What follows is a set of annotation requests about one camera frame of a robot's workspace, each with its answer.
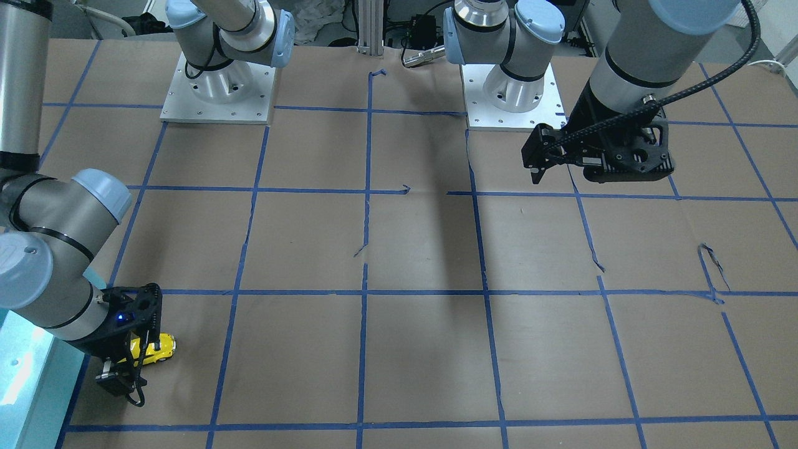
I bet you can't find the light blue plastic bin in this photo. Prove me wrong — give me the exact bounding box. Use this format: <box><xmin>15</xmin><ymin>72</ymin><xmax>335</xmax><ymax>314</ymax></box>
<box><xmin>0</xmin><ymin>268</ymin><xmax>110</xmax><ymax>449</ymax></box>

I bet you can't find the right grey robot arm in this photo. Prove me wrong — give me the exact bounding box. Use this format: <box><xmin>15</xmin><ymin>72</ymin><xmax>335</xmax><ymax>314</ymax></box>
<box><xmin>2</xmin><ymin>1</ymin><xmax>296</xmax><ymax>407</ymax></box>

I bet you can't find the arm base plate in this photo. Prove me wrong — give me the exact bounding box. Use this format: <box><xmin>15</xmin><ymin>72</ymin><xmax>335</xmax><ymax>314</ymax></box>
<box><xmin>461</xmin><ymin>64</ymin><xmax>567</xmax><ymax>132</ymax></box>
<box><xmin>160</xmin><ymin>55</ymin><xmax>279</xmax><ymax>125</ymax></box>

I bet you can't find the yellow toy beetle car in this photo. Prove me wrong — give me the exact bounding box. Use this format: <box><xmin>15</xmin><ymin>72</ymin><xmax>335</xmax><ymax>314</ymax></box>
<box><xmin>129</xmin><ymin>332</ymin><xmax>176</xmax><ymax>367</ymax></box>

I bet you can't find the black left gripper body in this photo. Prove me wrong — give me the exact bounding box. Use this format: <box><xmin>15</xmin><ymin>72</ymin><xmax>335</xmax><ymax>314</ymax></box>
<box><xmin>562</xmin><ymin>109</ymin><xmax>675</xmax><ymax>183</ymax></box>

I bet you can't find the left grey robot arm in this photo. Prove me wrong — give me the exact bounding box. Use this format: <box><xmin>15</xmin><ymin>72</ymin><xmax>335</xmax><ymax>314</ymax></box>
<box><xmin>443</xmin><ymin>1</ymin><xmax>761</xmax><ymax>184</ymax></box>

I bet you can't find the aluminium frame post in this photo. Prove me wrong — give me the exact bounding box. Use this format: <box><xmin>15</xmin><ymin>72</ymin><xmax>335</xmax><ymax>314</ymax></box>
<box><xmin>353</xmin><ymin>0</ymin><xmax>385</xmax><ymax>59</ymax></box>

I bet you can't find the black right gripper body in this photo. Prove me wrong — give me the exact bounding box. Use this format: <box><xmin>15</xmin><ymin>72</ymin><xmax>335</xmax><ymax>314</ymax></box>
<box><xmin>65</xmin><ymin>284</ymin><xmax>163</xmax><ymax>363</ymax></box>

